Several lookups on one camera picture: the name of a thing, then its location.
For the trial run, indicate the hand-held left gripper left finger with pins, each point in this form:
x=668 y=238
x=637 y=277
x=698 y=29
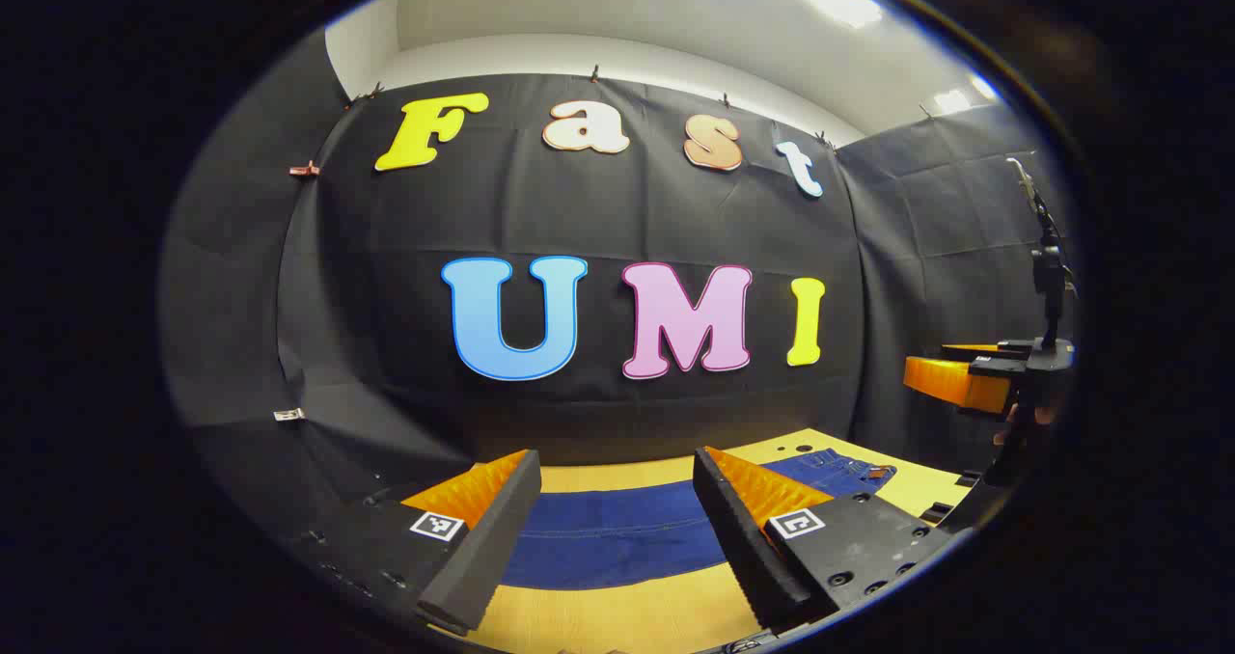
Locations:
x=497 y=538

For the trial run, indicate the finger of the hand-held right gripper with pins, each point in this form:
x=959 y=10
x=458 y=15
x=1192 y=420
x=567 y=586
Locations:
x=950 y=382
x=984 y=349

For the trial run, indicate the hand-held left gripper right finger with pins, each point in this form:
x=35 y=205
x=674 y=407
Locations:
x=738 y=538

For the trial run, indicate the blue jeans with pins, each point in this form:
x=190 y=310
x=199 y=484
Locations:
x=617 y=533

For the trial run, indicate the silver clip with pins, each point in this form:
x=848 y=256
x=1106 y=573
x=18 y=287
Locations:
x=288 y=415

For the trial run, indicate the ceiling light panel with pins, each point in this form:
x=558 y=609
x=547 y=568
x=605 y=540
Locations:
x=960 y=96

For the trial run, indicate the copper clip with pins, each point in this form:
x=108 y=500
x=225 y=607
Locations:
x=305 y=169

